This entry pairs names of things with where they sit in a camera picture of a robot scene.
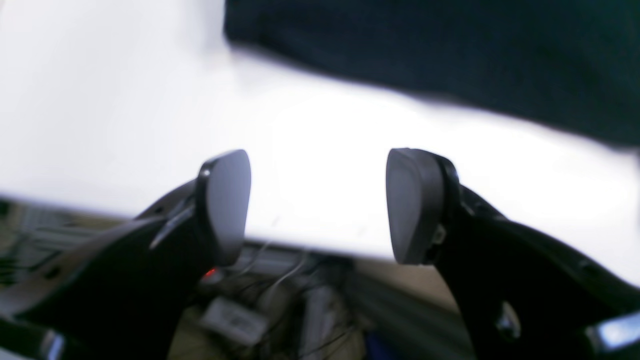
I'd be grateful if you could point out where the black T-shirt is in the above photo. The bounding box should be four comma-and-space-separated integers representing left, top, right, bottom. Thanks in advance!
223, 0, 640, 147

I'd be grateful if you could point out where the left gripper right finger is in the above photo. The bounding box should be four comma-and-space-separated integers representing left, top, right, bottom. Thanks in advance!
386, 148, 640, 360

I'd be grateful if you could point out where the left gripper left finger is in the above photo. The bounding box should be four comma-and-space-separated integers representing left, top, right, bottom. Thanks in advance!
0, 149, 252, 360

